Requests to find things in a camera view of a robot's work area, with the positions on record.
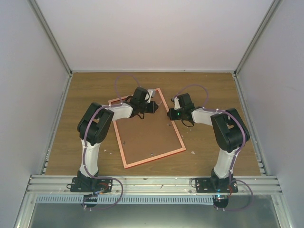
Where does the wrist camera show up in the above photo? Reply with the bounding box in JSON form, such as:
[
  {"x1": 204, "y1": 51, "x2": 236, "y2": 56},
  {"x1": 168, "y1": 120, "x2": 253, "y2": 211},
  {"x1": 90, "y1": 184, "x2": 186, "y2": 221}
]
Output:
[
  {"x1": 171, "y1": 96, "x2": 181, "y2": 110},
  {"x1": 145, "y1": 89, "x2": 156, "y2": 103}
]

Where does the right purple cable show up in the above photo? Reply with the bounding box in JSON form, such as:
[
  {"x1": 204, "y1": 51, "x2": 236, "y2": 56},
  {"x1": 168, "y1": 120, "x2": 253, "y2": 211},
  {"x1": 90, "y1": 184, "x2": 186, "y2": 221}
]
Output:
[{"x1": 172, "y1": 85, "x2": 247, "y2": 212}]

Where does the aluminium rail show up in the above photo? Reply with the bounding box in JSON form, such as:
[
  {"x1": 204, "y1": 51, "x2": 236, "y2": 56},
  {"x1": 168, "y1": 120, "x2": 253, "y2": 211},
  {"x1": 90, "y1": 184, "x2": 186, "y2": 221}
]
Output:
[{"x1": 26, "y1": 175, "x2": 282, "y2": 195}]

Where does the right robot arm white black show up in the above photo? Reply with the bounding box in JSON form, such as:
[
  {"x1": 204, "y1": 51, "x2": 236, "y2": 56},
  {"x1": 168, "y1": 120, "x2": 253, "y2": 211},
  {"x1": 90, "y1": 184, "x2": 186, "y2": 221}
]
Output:
[{"x1": 167, "y1": 93, "x2": 250, "y2": 192}]

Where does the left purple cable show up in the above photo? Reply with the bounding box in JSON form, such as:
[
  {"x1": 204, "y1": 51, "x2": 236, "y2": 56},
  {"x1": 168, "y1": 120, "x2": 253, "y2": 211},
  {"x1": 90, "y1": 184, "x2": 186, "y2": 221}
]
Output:
[{"x1": 82, "y1": 74, "x2": 142, "y2": 179}]

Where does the red picture frame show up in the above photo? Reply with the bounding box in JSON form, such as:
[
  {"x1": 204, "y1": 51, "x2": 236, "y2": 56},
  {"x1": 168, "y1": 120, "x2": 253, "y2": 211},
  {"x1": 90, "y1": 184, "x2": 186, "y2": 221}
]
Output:
[{"x1": 108, "y1": 87, "x2": 186, "y2": 170}]

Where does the purple cable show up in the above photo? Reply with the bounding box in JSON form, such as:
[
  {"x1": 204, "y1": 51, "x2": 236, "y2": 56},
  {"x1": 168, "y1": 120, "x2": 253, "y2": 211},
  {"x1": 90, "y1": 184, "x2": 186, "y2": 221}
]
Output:
[
  {"x1": 172, "y1": 85, "x2": 247, "y2": 212},
  {"x1": 82, "y1": 74, "x2": 142, "y2": 179}
]

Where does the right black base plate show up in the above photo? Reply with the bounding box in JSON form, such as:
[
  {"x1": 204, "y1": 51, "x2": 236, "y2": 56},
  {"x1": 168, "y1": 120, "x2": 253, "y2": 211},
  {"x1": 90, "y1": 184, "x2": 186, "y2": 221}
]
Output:
[{"x1": 190, "y1": 176, "x2": 238, "y2": 193}]

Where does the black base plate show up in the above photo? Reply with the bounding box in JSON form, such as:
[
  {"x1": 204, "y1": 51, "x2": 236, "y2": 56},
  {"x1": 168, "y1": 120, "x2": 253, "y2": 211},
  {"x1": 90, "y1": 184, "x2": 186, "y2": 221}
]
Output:
[
  {"x1": 66, "y1": 177, "x2": 113, "y2": 194},
  {"x1": 190, "y1": 176, "x2": 238, "y2": 193}
]

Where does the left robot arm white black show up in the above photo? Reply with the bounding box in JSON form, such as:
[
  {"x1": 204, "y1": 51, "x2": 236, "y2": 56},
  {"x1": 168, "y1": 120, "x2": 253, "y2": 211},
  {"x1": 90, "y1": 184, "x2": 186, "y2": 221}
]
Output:
[{"x1": 77, "y1": 87, "x2": 159, "y2": 192}]

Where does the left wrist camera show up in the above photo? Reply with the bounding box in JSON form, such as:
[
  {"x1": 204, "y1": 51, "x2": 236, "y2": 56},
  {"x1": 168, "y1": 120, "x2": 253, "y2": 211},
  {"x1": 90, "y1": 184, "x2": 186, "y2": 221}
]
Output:
[{"x1": 145, "y1": 89, "x2": 156, "y2": 103}]

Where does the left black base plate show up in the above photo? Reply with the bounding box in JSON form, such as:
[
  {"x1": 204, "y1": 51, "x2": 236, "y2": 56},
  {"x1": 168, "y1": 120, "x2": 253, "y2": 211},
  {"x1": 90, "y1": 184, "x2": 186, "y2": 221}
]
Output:
[{"x1": 66, "y1": 177, "x2": 113, "y2": 194}]

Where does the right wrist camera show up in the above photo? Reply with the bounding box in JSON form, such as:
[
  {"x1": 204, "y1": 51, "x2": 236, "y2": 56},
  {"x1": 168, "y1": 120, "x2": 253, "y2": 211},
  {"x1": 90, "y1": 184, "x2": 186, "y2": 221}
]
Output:
[{"x1": 171, "y1": 96, "x2": 181, "y2": 110}]

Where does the grey slotted cable duct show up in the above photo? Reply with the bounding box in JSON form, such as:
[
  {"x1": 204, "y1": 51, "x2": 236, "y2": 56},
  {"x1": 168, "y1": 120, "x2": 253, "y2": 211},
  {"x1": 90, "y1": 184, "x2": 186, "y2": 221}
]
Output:
[{"x1": 36, "y1": 194, "x2": 213, "y2": 205}]

